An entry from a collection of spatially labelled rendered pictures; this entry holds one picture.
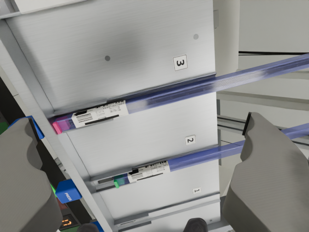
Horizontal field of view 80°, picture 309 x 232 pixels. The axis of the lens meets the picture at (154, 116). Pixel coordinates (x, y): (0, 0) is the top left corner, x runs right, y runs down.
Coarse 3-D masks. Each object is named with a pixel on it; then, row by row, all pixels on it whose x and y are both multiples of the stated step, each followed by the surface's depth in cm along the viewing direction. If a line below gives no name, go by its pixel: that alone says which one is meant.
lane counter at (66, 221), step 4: (64, 216) 31; (68, 216) 31; (72, 216) 31; (64, 220) 31; (68, 220) 32; (72, 220) 32; (64, 224) 32; (68, 224) 32; (72, 224) 32; (60, 228) 32
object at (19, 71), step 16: (0, 32) 15; (0, 48) 15; (16, 48) 17; (0, 64) 16; (16, 64) 16; (16, 80) 17; (32, 80) 18; (32, 96) 18; (32, 112) 18; (48, 112) 20; (48, 128) 20; (64, 144) 21; (64, 160) 22; (80, 160) 25; (80, 176) 23; (80, 192) 25; (96, 208) 27; (112, 224) 31
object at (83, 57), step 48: (96, 0) 17; (144, 0) 17; (192, 0) 18; (48, 48) 18; (96, 48) 19; (144, 48) 19; (192, 48) 20; (48, 96) 20; (96, 96) 21; (96, 144) 24; (144, 144) 25; (192, 144) 26; (96, 192) 27; (144, 192) 30; (192, 192) 32
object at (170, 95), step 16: (272, 64) 21; (288, 64) 21; (304, 64) 22; (208, 80) 21; (224, 80) 21; (240, 80) 21; (256, 80) 22; (144, 96) 21; (160, 96) 21; (176, 96) 21; (192, 96) 21; (128, 112) 21; (64, 128) 21
